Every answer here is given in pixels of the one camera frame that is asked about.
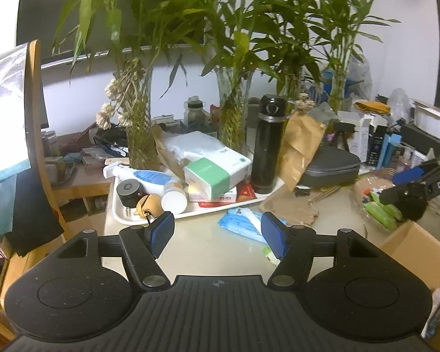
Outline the middle bamboo plant vase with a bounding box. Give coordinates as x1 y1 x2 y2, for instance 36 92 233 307
192 0 319 152

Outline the bamboo plant vase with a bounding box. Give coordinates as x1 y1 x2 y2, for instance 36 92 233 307
307 0 400 112
192 0 319 152
51 0 202 169

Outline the black round speaker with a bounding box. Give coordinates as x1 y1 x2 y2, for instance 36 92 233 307
116 179 145 208

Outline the grey zip case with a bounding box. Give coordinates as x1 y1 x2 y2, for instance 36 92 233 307
299 146 361 188

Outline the white product box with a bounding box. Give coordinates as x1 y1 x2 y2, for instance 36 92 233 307
347 112 373 163

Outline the white bottle cap jar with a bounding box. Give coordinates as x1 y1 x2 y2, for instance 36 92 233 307
161 181 188 214

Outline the brown paper bag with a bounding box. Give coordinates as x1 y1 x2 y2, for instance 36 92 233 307
277 112 326 192

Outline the left bamboo plant vase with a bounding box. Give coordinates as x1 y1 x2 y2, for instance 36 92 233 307
51 0 202 169

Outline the green wet wipes pack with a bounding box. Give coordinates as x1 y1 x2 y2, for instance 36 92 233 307
263 246 280 265

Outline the black thermos bottle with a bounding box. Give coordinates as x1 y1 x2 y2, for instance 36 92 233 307
250 94 287 194

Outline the brown cardboard box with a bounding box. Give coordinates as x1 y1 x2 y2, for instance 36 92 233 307
378 221 440 289

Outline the small black tripod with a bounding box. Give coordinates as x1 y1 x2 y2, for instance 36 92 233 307
329 122 355 152

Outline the green white tissue box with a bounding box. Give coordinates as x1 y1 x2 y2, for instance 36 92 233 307
183 147 252 200

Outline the right bamboo plant vase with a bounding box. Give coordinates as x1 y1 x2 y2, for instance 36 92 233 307
307 0 400 112

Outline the black product box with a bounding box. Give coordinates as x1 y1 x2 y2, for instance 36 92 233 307
366 125 387 167

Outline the blue tissue packet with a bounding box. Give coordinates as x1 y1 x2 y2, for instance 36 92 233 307
219 207 266 244

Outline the white plastic tray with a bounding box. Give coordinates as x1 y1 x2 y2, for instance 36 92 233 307
106 176 285 226

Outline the wooden chair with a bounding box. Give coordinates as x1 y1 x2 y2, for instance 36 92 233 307
0 39 113 342

